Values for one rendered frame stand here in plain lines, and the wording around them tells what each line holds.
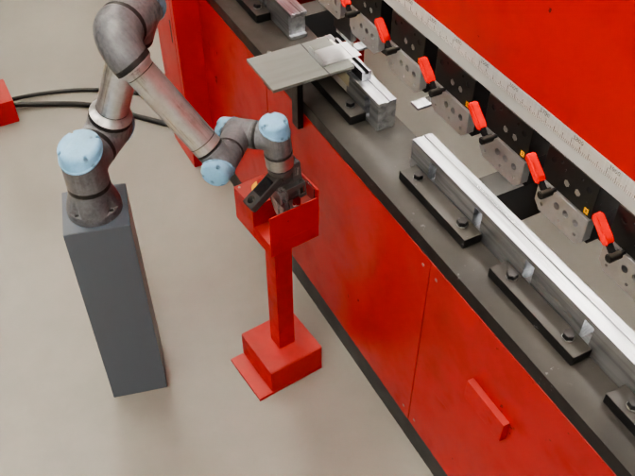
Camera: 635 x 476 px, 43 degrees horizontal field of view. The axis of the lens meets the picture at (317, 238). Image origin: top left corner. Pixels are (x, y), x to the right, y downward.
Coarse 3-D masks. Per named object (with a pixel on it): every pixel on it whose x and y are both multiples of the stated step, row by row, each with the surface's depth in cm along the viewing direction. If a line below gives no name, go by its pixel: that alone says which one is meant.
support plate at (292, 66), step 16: (288, 48) 241; (320, 48) 241; (256, 64) 235; (272, 64) 235; (288, 64) 235; (304, 64) 235; (336, 64) 235; (352, 64) 235; (272, 80) 229; (288, 80) 229; (304, 80) 229
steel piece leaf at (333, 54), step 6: (324, 48) 241; (330, 48) 241; (336, 48) 241; (342, 48) 241; (312, 54) 238; (318, 54) 238; (324, 54) 238; (330, 54) 238; (336, 54) 238; (342, 54) 238; (348, 54) 238; (318, 60) 235; (324, 60) 236; (330, 60) 236; (336, 60) 236
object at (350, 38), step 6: (342, 18) 233; (336, 24) 237; (342, 24) 234; (348, 24) 231; (336, 30) 241; (342, 30) 235; (348, 30) 232; (342, 36) 239; (348, 36) 233; (354, 36) 233; (348, 42) 237
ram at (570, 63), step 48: (384, 0) 202; (432, 0) 183; (480, 0) 167; (528, 0) 154; (576, 0) 142; (624, 0) 133; (480, 48) 173; (528, 48) 159; (576, 48) 147; (624, 48) 136; (576, 96) 151; (624, 96) 140; (624, 144) 144; (624, 192) 148
